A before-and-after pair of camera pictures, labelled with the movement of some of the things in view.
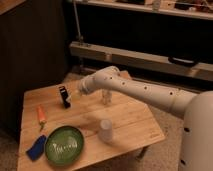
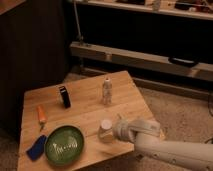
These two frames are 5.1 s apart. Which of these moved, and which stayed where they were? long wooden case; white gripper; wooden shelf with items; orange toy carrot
Moved: white gripper
Stayed: orange toy carrot; wooden shelf with items; long wooden case
